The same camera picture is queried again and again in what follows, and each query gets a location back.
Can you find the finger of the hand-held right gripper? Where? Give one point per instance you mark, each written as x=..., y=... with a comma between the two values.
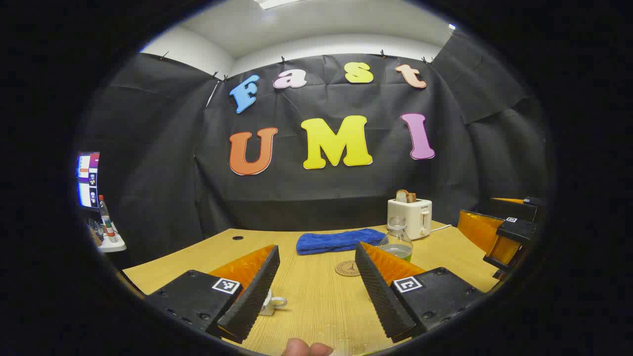
x=514, y=228
x=529, y=207

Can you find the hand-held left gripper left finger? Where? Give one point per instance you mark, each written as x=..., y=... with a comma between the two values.
x=254, y=296

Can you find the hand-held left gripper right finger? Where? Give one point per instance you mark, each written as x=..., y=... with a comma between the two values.
x=378, y=291

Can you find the round brown coaster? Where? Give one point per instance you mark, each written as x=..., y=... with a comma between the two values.
x=346, y=268

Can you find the green label water bottle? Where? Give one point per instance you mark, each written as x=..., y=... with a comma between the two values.
x=397, y=242

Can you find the red-capped clear plastic bottle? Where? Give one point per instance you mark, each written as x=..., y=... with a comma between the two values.
x=107, y=222

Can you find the blue towel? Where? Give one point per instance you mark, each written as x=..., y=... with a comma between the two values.
x=336, y=241

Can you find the white toaster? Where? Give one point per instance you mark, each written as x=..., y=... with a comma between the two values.
x=410, y=217

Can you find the pale bread slice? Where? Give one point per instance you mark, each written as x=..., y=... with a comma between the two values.
x=401, y=196

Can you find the black backdrop cloth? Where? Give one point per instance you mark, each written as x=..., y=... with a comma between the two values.
x=346, y=188

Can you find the white side table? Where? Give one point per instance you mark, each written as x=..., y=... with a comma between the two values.
x=114, y=244

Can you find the computer monitor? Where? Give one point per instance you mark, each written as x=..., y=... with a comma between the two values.
x=89, y=180

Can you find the ceiling light panel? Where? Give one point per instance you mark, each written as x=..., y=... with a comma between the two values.
x=277, y=3

